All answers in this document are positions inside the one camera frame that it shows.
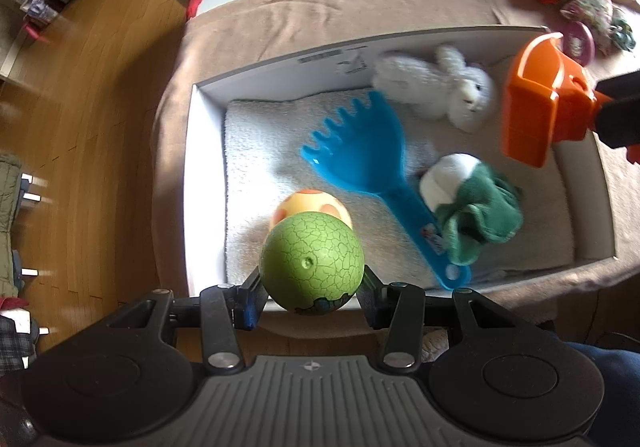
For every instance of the blue plastic toy rake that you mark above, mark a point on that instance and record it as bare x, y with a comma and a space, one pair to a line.
360, 152

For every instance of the purple toy egg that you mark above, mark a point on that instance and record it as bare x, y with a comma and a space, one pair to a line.
580, 44

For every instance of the orange plastic toy hammer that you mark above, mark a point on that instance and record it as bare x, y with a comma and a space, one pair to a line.
530, 112

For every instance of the white plush bunny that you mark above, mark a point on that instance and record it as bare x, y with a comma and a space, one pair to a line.
425, 82

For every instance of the plaid cloth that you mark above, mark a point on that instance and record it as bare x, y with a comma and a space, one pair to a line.
15, 342

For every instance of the green puffer jacket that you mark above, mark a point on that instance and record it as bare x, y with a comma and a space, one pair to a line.
9, 192

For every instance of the green toy egg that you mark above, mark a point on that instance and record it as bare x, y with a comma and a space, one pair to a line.
310, 257

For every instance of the floral fabric pouch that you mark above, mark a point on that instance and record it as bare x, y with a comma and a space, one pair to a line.
595, 2

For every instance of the white cardboard box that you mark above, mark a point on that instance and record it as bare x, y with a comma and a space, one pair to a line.
207, 177

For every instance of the person's blue jeans leg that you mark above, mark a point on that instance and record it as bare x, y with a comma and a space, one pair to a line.
600, 387

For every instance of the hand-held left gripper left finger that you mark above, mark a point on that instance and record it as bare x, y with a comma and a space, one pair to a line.
250, 304

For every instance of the white towel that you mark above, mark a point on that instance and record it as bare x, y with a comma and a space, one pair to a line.
260, 152

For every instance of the yellow orange-spotted toy egg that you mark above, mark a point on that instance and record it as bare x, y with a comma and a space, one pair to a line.
310, 202

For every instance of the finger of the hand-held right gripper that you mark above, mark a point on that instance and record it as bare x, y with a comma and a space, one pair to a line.
622, 86
620, 124

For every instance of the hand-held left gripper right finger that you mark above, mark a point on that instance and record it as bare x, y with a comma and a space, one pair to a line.
372, 307

